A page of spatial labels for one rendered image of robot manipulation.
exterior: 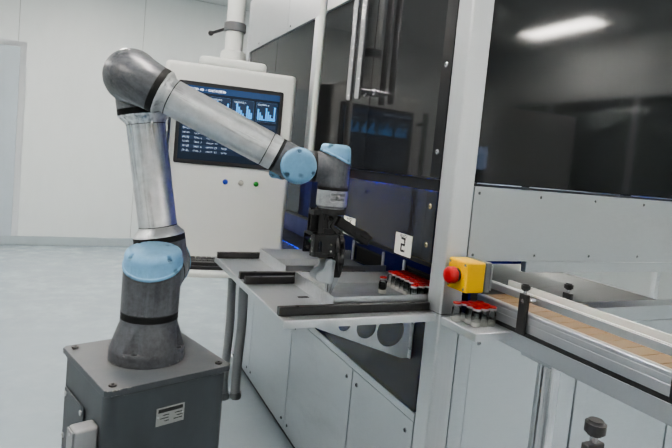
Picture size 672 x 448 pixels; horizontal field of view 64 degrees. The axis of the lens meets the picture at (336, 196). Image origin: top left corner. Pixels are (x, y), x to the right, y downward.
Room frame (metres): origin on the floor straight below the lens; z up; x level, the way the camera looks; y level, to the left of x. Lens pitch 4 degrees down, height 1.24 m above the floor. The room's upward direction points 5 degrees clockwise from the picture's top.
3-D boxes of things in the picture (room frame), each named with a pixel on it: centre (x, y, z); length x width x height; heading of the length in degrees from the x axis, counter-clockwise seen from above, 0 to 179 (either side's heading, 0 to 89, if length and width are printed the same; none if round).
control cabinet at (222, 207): (2.16, 0.46, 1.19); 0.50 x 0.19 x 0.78; 107
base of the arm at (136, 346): (1.10, 0.37, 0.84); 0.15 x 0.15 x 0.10
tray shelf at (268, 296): (1.55, 0.02, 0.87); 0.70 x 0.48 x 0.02; 25
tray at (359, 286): (1.43, -0.12, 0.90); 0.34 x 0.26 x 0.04; 115
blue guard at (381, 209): (2.23, 0.15, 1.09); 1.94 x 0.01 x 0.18; 25
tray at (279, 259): (1.74, 0.03, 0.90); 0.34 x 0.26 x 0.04; 115
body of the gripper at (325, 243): (1.29, 0.02, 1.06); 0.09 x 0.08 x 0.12; 115
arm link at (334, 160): (1.29, 0.01, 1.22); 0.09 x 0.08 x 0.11; 99
